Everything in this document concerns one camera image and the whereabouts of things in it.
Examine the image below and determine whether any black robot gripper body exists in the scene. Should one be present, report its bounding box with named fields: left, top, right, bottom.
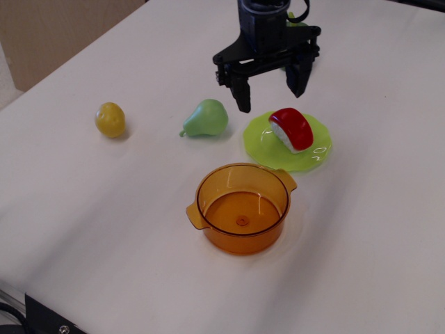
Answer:
left=213, top=5, right=321, bottom=87

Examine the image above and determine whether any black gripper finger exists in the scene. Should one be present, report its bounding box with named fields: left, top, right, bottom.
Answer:
left=285, top=42, right=313, bottom=97
left=229, top=77, right=251, bottom=113

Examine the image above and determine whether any red and white toy sushi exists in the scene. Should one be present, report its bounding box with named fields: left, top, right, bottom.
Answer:
left=268, top=108, right=314, bottom=154

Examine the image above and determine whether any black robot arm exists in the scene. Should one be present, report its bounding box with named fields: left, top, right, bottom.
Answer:
left=213, top=1, right=321, bottom=113

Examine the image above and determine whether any light green plastic plate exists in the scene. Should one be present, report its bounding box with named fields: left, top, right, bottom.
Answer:
left=243, top=111, right=332, bottom=172

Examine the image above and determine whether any green toy bell pepper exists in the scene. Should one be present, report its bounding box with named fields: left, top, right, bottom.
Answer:
left=280, top=11, right=310, bottom=72

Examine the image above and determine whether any green toy pear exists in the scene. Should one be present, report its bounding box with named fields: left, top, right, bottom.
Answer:
left=179, top=99, right=229, bottom=137

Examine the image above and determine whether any orange transparent plastic pot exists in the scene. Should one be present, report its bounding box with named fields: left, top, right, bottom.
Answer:
left=186, top=163, right=297, bottom=255

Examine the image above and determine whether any yellow toy lemon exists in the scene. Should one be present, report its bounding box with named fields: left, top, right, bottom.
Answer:
left=95, top=102, right=126, bottom=138

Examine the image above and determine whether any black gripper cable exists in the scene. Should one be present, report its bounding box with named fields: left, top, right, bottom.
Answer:
left=286, top=0, right=311, bottom=25

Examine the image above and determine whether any black corner bracket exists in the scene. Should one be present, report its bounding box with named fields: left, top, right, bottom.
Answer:
left=24, top=294, right=86, bottom=334

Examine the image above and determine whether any aluminium table frame rail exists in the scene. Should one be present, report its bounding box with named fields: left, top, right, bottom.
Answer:
left=0, top=280, right=26, bottom=325

